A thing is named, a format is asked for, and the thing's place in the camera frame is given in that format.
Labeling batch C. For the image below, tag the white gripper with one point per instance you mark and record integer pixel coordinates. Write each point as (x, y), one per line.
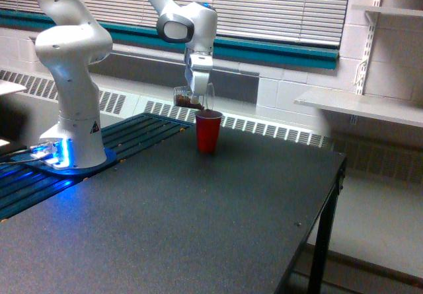
(198, 65)

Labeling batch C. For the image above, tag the dark slotted mounting rail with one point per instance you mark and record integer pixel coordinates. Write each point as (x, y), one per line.
(23, 186)

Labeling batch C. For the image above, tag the white lower wall shelf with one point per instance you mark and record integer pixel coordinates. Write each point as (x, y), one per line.
(374, 107)

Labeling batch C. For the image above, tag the red plastic cup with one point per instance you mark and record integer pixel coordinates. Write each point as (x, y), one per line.
(207, 130)

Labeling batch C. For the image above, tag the white object at left edge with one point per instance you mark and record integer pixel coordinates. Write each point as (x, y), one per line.
(7, 87)

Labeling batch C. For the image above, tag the black table leg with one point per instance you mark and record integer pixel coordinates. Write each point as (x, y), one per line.
(326, 221)

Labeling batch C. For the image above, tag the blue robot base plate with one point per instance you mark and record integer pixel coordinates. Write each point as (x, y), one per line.
(44, 167)

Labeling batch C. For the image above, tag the white window blinds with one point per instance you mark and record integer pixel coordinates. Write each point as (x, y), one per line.
(315, 22)

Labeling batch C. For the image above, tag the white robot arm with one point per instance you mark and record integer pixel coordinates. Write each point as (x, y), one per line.
(77, 40)

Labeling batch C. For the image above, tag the teal window sill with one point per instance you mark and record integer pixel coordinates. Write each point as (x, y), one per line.
(224, 48)

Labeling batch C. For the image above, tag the white shelf bracket rail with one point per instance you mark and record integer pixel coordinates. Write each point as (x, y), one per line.
(363, 66)

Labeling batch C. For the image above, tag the clear cup with brown contents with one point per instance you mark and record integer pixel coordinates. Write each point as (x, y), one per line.
(184, 97)

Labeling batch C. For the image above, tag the white baseboard radiator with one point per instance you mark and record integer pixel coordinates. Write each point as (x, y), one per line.
(365, 156)

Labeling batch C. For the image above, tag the white upper wall shelf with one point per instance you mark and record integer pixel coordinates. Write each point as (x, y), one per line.
(390, 11)

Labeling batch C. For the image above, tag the white wall shelf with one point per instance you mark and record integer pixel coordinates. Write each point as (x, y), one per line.
(374, 107)
(390, 11)

